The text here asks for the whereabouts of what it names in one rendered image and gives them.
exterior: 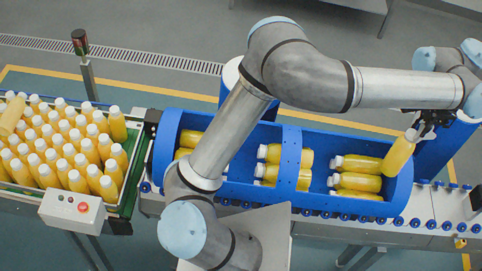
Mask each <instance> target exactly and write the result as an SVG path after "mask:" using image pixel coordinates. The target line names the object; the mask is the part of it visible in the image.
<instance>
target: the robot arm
mask: <svg viewBox="0 0 482 271"><path fill-rule="evenodd" d="M247 48H248V50H247V52H246V54H245V55H244V57H243V58H242V60H241V62H240V63H239V65H238V67H237V69H238V72H239V79H238V80H237V82H236V84H235V85H234V86H233V88H232V90H231V91H230V93H229V94H228V96H227V98H226V99H225V101H224V102H223V104H222V106H221V107H220V109H219V110H218V112H217V113H216V115H215V117H214V118H213V120H212V121H211V123H210V125H209V126H208V128H207V129H206V131H205V133H204V134H203V136H202V138H201V139H200V141H199V142H198V144H197V145H196V147H195V148H194V150H193V152H192V154H186V155H184V156H183V157H181V158H180V159H179V160H175V161H173V162H172V163H171V164H170V165H169V166H168V167H167V169H166V171H165V174H164V182H163V186H164V192H165V204H166V208H165V210H164V211H163V212H162V214H161V216H160V217H161V220H160V221H158V228H157V233H158V239H159V241H160V243H161V245H162V246H163V248H164V249H166V250H167V251H169V252H170V253H171V254H173V255H174V256H176V257H177V258H180V259H184V260H186V261H188V262H190V263H192V264H194V265H196V266H198V267H200V268H202V269H204V270H206V271H258V270H259V268H260V265H261V262H262V259H263V249H262V245H261V243H260V241H259V239H258V238H257V237H256V236H254V235H253V234H251V233H250V232H247V231H244V230H238V229H230V228H228V227H226V226H225V225H223V224H222V223H220V222H219V221H218V220H217V217H216V211H215V206H214V201H213V197H214V195H215V194H216V193H217V191H218V190H219V188H220V187H221V185H222V183H223V176H222V173H223V172H224V170H225V169H226V167H227V166H228V164H229V163H230V161H231V160H232V159H233V157H234V156H235V155H236V153H237V152H238V150H239V149H240V147H241V146H242V144H243V143H244V142H245V140H246V139H247V137H248V136H249V135H250V133H251V132H252V130H253V129H254V128H255V126H256V125H257V123H258V122H259V121H260V119H261V117H262V116H263V115H264V113H265V112H266V110H267V109H268V107H269V106H270V105H271V103H272V102H273V101H274V100H275V99H278V100H279V101H281V102H283V103H285V104H287V105H290V106H292V107H295V108H298V109H302V110H307V111H313V112H320V113H347V112H348V111H349V110H350V109H351V108H392V109H401V112H402V113H408V112H414V111H415V115H414V117H413V120H412V124H411V126H410V128H412V129H415V128H416V126H417V125H418V124H419V123H421V124H420V127H419V130H418V131H417V132H416V134H415V135H414V137H413V143H414V144H416V143H418V142H420V141H421V140H432V139H435V138H436V134H435V133H434V132H433V129H434V125H433V124H436V125H441V126H442V125H443V126H442V127H443V128H446V129H449V128H450V127H451V125H452V124H453V123H454V122H455V120H456V119H457V118H458V117H457V111H458V110H462V111H463V114H465V115H467V116H468V117H469V118H471V119H479V118H482V81H481V80H480V79H479V78H477V75H478V74H479V72H480V71H481V69H482V43H481V42H480V41H478V40H476V39H473V38H467V39H465V40H464V41H463V43H462V44H461V45H460V47H459V48H458V47H453V48H449V47H434V46H430V47H420V48H418V49H417V50H416V51H415V53H414V55H413V59H412V67H413V70H403V69H388V68H372V67H354V66H352V65H351V64H350V63H349V62H348V61H346V60H335V59H331V58H329V57H327V56H325V55H323V54H322V53H320V52H319V51H318V50H317V49H316V47H315V46H314V44H313V43H312V42H311V41H310V39H309V38H308V37H307V35H306V33H305V31H304V30H303V28H302V27H300V26H299V25H298V24H297V23H296V22H294V21H293V20H291V19H289V18H286V17H282V16H273V17H268V18H265V19H262V20H261V21H259V22H257V23H256V24H255V25H254V27H253V28H252V29H251V30H250V32H249V35H248V38H247ZM452 113H453V114H454V115H455V116H453V115H452ZM449 119H450V120H453V122H452V123H451V124H450V125H446V124H448V123H449V122H450V121H449Z"/></svg>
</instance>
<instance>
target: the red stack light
mask: <svg viewBox="0 0 482 271"><path fill-rule="evenodd" d="M71 39H72V43H73V45H74V46H75V47H82V46H84V45H86V44H87V42H88V39H87V34H86V35H85V36H84V37H83V38H81V39H73V38H72V37H71Z"/></svg>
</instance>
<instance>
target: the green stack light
mask: <svg viewBox="0 0 482 271"><path fill-rule="evenodd" d="M73 47H74V52H75V54H76V55H77V56H85V55H87V54H88V53H89V51H90V49H89V44H88V42H87V44H86V45H84V46H82V47H75V46H74V45H73Z"/></svg>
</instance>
